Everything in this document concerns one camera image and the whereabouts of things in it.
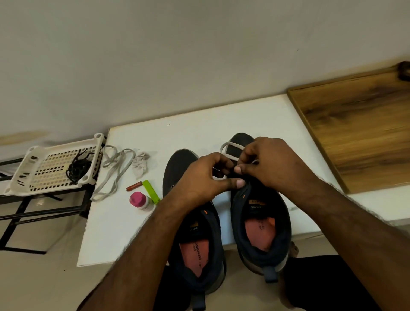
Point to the person's left hand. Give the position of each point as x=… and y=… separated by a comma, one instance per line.
x=202, y=182

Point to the person's right hand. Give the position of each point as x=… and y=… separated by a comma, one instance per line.
x=275, y=163

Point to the grey shoelace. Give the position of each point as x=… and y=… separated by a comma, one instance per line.
x=230, y=146

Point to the dark sneaker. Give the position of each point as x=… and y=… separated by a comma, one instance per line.
x=261, y=234
x=198, y=253

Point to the grey shoelaces bundle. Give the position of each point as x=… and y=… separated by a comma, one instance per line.
x=118, y=165

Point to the black shoelace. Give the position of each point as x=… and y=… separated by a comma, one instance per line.
x=78, y=170
x=87, y=156

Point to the person's right forearm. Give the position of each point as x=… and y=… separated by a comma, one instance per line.
x=359, y=243

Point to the person's left forearm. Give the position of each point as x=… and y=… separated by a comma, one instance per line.
x=138, y=263

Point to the green marker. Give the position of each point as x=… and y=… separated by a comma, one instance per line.
x=150, y=191

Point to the pink capped white bottle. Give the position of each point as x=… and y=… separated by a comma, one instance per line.
x=138, y=200

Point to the small red stick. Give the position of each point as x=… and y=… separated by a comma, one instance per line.
x=134, y=186

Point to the wooden board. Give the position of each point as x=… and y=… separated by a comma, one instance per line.
x=362, y=128

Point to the white perforated plastic tray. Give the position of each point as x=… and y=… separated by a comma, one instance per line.
x=48, y=170

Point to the black metal rack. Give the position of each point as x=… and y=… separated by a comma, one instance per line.
x=35, y=208

